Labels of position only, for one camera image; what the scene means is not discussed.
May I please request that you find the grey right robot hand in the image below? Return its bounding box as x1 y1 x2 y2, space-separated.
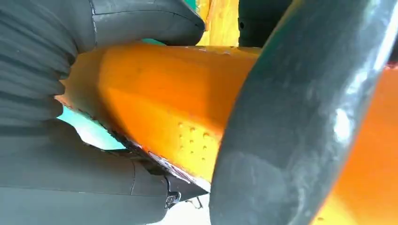
0 0 398 225

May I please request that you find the yellow sheet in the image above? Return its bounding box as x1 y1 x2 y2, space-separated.
195 0 241 47

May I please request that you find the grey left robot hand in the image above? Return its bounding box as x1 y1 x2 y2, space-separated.
237 0 293 49

